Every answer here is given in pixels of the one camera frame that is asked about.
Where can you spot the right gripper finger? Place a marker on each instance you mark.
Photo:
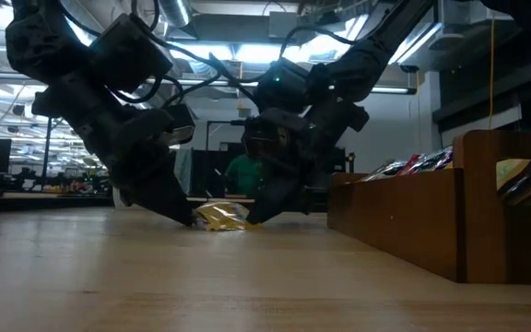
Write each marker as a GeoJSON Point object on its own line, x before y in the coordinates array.
{"type": "Point", "coordinates": [303, 198]}
{"type": "Point", "coordinates": [274, 198]}

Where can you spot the wooden tea organizer box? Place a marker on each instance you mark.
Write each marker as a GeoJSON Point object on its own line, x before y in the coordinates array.
{"type": "Point", "coordinates": [408, 221]}

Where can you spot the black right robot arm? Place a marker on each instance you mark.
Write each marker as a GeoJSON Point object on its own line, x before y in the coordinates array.
{"type": "Point", "coordinates": [367, 60]}

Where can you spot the person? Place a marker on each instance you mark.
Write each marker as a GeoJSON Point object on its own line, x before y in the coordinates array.
{"type": "Point", "coordinates": [244, 175]}

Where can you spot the silver round air duct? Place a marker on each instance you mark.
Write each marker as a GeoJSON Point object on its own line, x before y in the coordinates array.
{"type": "Point", "coordinates": [175, 11]}

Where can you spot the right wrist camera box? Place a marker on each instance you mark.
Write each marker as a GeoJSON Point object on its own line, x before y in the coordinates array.
{"type": "Point", "coordinates": [284, 85]}

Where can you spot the long ceiling light bar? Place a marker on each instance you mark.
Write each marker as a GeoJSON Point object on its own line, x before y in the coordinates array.
{"type": "Point", "coordinates": [390, 90]}

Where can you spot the black camera stand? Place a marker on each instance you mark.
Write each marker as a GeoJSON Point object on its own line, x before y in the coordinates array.
{"type": "Point", "coordinates": [352, 161]}

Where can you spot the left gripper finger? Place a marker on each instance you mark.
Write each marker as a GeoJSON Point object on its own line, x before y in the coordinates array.
{"type": "Point", "coordinates": [129, 193]}
{"type": "Point", "coordinates": [168, 198]}

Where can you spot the pale blue partition panel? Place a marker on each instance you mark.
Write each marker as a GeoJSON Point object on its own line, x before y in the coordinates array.
{"type": "Point", "coordinates": [183, 168]}

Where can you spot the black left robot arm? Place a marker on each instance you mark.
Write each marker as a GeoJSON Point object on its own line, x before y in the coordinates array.
{"type": "Point", "coordinates": [44, 41]}

